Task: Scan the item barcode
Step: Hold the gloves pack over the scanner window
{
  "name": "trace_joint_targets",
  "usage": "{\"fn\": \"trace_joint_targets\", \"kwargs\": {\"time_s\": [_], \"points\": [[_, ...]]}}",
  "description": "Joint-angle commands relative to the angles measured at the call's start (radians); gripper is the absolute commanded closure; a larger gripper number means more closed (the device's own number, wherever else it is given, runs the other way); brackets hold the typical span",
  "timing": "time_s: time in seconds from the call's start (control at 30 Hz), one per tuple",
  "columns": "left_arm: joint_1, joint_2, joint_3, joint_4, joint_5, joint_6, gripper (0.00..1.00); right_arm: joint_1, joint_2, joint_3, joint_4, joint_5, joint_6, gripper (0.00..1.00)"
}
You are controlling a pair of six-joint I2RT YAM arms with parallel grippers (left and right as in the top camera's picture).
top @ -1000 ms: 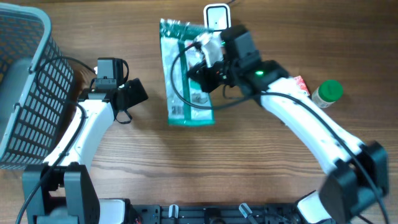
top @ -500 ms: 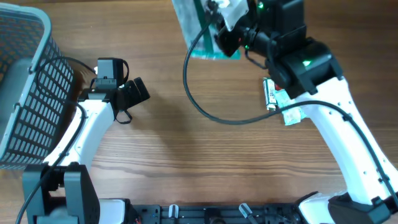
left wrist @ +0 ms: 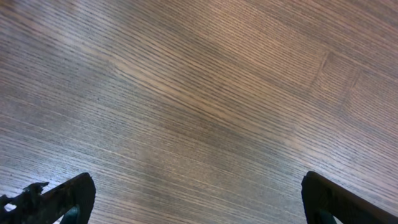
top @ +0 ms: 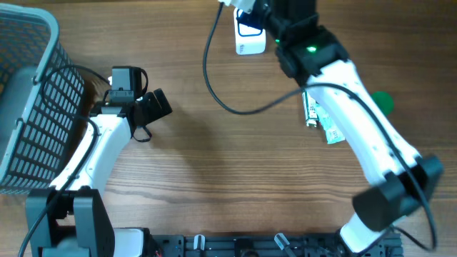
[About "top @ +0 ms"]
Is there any teal sponge wrapper pack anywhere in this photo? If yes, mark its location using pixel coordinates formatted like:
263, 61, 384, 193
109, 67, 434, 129
315, 104, 346, 144

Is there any green lid white jar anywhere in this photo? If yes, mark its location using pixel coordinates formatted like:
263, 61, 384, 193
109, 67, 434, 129
371, 91, 394, 116

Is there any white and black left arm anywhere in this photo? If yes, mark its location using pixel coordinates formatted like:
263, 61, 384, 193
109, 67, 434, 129
18, 66, 172, 256

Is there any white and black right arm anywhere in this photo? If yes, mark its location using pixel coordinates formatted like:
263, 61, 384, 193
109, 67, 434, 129
233, 1, 443, 254

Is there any white barcode scanner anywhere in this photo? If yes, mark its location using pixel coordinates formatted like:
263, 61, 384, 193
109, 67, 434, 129
233, 9, 266, 55

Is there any grey plastic mesh basket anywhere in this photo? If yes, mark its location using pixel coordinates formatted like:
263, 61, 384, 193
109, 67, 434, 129
1, 4, 84, 194

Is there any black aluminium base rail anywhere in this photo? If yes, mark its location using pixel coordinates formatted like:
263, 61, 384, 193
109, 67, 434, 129
149, 231, 404, 257

